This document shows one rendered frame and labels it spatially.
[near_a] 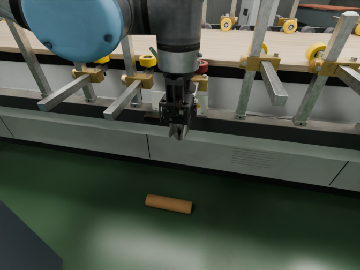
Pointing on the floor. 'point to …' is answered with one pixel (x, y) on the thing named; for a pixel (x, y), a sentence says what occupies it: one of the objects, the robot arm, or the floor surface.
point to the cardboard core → (169, 203)
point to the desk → (320, 14)
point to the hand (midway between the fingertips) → (180, 135)
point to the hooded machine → (250, 12)
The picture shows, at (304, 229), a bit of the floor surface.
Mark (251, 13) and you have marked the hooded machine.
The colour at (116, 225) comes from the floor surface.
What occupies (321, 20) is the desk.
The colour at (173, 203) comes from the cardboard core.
